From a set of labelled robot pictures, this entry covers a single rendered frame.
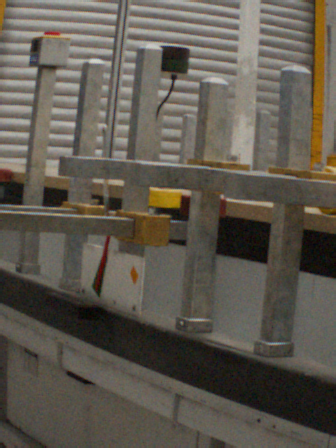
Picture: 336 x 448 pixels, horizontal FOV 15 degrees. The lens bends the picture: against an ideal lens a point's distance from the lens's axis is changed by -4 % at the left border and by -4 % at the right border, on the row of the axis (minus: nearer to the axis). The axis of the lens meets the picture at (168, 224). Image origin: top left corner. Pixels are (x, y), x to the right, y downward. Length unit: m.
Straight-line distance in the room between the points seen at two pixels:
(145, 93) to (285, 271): 0.56
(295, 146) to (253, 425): 0.43
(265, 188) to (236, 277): 0.91
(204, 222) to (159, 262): 0.60
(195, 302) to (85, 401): 1.06
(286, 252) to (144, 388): 0.53
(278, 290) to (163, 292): 0.81
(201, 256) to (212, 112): 0.23
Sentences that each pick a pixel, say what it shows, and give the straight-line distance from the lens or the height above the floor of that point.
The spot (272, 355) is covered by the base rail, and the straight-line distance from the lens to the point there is 1.83.
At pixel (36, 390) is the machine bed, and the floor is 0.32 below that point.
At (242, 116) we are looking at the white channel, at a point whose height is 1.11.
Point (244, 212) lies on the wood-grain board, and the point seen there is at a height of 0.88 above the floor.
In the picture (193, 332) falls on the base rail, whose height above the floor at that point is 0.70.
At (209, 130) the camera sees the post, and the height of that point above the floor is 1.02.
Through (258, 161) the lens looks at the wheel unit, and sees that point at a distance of 4.02.
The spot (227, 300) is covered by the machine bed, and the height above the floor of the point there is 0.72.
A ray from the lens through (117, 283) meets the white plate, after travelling 2.27.
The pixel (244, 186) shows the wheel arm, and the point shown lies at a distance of 1.45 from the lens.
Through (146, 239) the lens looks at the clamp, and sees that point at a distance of 2.19.
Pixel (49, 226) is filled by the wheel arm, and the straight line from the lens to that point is 2.16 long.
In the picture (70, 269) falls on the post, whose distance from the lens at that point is 2.49.
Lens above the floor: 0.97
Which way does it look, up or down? 3 degrees down
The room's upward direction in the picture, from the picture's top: 5 degrees clockwise
